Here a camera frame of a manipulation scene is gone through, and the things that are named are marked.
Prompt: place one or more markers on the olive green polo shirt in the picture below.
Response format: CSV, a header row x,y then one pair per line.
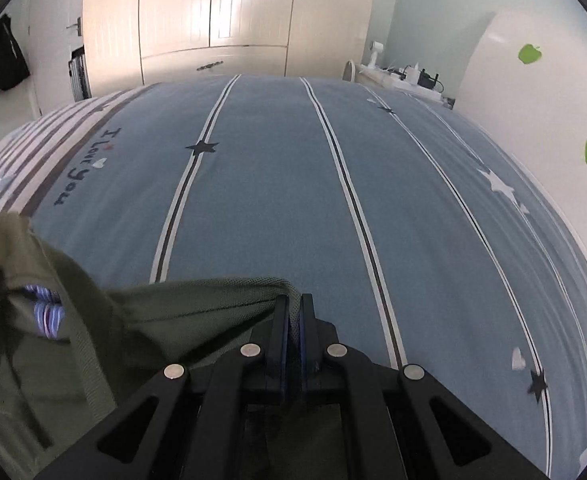
x,y
173,310

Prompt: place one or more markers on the black hanging jacket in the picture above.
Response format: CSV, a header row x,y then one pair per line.
x,y
1,60

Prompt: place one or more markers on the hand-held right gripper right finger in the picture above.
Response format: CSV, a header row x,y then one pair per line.
x,y
307,330

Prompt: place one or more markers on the white nightstand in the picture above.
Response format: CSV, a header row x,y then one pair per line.
x,y
388,77

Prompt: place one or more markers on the black charger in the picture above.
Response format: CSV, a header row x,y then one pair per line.
x,y
427,80

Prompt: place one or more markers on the silver ribbed suitcase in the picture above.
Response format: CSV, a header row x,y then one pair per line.
x,y
78,75

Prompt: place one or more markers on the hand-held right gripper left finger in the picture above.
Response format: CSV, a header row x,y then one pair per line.
x,y
279,330

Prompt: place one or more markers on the white door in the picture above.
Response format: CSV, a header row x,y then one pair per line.
x,y
53,35

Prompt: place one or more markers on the cream wardrobe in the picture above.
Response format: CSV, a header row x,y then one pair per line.
x,y
248,10

